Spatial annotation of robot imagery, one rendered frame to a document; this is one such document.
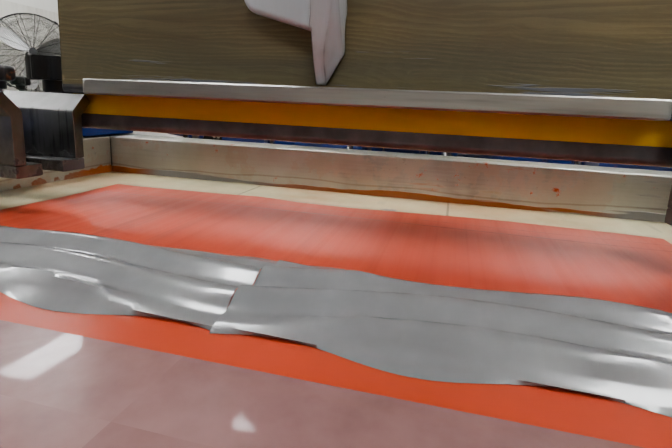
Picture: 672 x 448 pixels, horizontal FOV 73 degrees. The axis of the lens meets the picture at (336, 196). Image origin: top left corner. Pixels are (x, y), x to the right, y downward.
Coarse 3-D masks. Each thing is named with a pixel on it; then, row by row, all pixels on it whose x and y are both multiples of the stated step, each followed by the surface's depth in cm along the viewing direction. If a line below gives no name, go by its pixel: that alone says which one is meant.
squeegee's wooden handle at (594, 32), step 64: (64, 0) 31; (128, 0) 30; (192, 0) 29; (384, 0) 26; (448, 0) 25; (512, 0) 24; (576, 0) 24; (640, 0) 23; (64, 64) 32; (128, 64) 31; (192, 64) 30; (256, 64) 29; (384, 64) 27; (448, 64) 26; (512, 64) 25; (576, 64) 24; (640, 64) 23
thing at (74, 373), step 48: (96, 192) 36; (144, 192) 36; (192, 192) 37; (144, 240) 24; (192, 240) 25; (240, 240) 25; (288, 240) 25; (0, 336) 14; (48, 336) 14; (96, 336) 15; (144, 336) 15; (192, 336) 15; (0, 384) 12; (48, 384) 12; (96, 384) 12; (144, 384) 12; (0, 432) 10; (48, 432) 10; (96, 432) 10
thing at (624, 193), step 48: (96, 144) 43; (144, 144) 44; (192, 144) 43; (240, 144) 42; (384, 192) 39; (432, 192) 38; (480, 192) 37; (528, 192) 36; (576, 192) 35; (624, 192) 34
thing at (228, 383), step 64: (320, 256) 23; (384, 256) 24; (448, 256) 24; (512, 256) 24; (576, 256) 25; (640, 256) 25; (192, 384) 12; (256, 384) 12; (320, 384) 13; (384, 384) 13; (448, 384) 13
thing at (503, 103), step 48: (144, 96) 30; (192, 96) 29; (240, 96) 28; (288, 96) 27; (336, 96) 26; (384, 96) 26; (432, 96) 25; (480, 96) 24; (528, 96) 24; (576, 96) 23
